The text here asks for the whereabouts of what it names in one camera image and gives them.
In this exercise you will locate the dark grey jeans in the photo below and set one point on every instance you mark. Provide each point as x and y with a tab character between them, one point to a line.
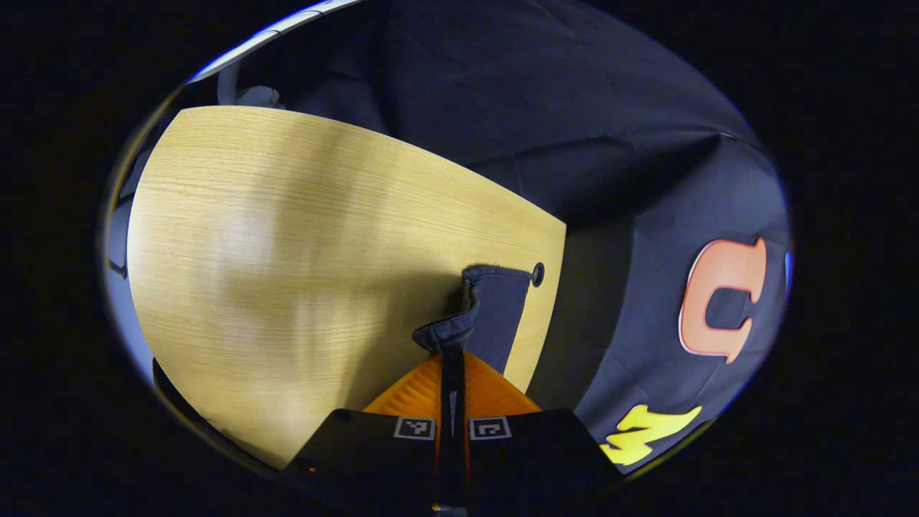
495	316

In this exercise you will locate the black backdrop cloth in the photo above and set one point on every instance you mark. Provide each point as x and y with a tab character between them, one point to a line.
610	108

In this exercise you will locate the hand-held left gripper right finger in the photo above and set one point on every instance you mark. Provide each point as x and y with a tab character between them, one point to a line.
531	449

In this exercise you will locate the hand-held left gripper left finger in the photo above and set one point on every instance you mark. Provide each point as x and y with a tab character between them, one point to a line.
373	449

